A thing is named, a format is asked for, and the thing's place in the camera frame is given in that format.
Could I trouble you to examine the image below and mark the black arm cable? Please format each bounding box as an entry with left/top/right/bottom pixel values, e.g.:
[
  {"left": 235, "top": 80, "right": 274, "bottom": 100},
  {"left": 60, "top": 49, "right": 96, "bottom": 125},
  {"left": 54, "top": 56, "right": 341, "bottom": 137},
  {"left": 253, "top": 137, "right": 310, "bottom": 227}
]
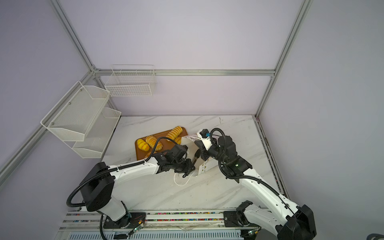
[
  {"left": 66, "top": 136, "right": 179, "bottom": 240},
  {"left": 209, "top": 127, "right": 301, "bottom": 220}
]

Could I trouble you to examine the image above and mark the white mesh shelf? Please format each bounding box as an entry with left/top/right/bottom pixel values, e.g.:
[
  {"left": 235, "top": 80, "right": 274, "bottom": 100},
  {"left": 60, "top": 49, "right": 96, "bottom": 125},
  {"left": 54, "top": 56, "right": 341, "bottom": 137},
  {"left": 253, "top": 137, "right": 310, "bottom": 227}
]
[
  {"left": 41, "top": 81, "right": 111, "bottom": 142},
  {"left": 72, "top": 108, "right": 121, "bottom": 159}
]

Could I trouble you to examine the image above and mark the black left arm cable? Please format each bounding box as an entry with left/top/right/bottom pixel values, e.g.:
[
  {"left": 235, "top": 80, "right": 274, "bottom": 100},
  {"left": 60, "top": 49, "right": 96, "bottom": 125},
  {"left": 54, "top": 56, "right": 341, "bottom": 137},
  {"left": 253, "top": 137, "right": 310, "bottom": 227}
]
[{"left": 66, "top": 136, "right": 179, "bottom": 240}]

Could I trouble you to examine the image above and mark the white wire basket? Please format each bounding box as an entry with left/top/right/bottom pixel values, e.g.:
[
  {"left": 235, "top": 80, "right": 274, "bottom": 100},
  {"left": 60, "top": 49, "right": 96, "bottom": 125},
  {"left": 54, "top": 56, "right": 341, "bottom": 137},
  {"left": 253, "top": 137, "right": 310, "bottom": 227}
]
[{"left": 105, "top": 65, "right": 157, "bottom": 97}]

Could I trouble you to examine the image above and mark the ridged long fake bread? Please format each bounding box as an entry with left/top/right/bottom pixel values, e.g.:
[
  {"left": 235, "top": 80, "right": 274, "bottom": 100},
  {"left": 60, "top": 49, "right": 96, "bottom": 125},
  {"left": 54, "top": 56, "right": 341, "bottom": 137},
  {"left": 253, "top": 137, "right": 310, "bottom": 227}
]
[{"left": 166, "top": 126, "right": 183, "bottom": 141}]

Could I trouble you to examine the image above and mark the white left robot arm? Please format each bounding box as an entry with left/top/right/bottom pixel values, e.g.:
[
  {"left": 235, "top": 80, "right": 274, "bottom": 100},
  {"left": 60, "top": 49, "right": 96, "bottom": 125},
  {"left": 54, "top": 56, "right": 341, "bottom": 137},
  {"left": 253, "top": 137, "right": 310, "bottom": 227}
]
[{"left": 81, "top": 145, "right": 200, "bottom": 222}]

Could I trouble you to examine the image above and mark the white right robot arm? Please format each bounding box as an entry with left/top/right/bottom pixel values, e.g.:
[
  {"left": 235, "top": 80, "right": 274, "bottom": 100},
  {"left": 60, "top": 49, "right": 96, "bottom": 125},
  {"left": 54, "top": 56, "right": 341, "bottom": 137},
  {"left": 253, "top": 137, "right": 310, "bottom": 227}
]
[{"left": 194, "top": 136, "right": 317, "bottom": 240}]

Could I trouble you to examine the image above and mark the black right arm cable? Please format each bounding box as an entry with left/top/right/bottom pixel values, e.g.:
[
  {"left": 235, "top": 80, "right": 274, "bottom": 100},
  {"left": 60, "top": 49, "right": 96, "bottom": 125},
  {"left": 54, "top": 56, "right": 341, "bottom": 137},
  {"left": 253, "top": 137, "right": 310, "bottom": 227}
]
[{"left": 209, "top": 127, "right": 301, "bottom": 220}]

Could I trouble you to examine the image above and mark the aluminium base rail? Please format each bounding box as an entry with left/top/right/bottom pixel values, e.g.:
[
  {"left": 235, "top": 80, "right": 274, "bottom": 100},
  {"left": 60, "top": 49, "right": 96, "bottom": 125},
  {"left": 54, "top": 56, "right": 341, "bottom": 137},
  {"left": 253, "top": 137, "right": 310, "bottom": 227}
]
[{"left": 55, "top": 205, "right": 280, "bottom": 240}]

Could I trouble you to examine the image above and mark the aluminium frame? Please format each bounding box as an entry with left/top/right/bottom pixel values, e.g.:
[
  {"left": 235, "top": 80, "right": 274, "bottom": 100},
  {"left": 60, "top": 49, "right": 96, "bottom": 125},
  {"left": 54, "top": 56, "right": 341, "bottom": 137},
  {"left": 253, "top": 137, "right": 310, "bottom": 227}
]
[{"left": 1, "top": 1, "right": 313, "bottom": 188}]

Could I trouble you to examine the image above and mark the white mesh upper shelf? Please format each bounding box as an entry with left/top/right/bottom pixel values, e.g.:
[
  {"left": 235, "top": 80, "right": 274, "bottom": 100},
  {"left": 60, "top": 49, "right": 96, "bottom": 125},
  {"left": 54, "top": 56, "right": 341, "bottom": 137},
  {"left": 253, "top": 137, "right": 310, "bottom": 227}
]
[{"left": 41, "top": 81, "right": 111, "bottom": 142}]

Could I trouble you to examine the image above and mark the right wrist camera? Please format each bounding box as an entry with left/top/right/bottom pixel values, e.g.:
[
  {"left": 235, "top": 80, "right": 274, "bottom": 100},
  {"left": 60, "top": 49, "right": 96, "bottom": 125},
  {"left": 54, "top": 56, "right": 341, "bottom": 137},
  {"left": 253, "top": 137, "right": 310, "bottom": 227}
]
[{"left": 198, "top": 129, "right": 213, "bottom": 150}]

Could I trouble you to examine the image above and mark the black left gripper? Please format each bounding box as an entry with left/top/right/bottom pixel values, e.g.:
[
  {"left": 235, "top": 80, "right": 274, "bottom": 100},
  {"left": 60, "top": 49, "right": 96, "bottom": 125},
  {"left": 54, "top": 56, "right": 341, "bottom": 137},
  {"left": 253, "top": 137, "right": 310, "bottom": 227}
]
[{"left": 171, "top": 158, "right": 196, "bottom": 174}]

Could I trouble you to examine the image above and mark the yellow fake bread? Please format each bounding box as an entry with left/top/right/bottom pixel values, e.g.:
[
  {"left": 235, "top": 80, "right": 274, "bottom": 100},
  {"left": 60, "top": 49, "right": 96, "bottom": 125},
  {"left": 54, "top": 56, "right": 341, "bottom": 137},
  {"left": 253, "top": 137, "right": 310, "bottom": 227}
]
[
  {"left": 175, "top": 137, "right": 182, "bottom": 145},
  {"left": 145, "top": 136, "right": 163, "bottom": 151},
  {"left": 137, "top": 139, "right": 151, "bottom": 152}
]

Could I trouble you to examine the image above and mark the white mesh lower shelf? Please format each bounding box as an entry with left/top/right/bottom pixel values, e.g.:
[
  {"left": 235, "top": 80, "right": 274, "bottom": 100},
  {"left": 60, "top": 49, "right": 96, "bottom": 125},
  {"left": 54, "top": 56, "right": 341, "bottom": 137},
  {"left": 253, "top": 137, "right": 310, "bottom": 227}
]
[{"left": 72, "top": 108, "right": 121, "bottom": 159}]

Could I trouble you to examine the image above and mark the cartoon animal paper bag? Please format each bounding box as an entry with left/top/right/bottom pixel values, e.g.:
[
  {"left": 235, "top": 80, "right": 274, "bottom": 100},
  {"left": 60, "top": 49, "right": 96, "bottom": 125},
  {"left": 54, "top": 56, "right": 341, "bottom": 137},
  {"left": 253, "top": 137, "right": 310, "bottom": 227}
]
[{"left": 174, "top": 135, "right": 218, "bottom": 187}]

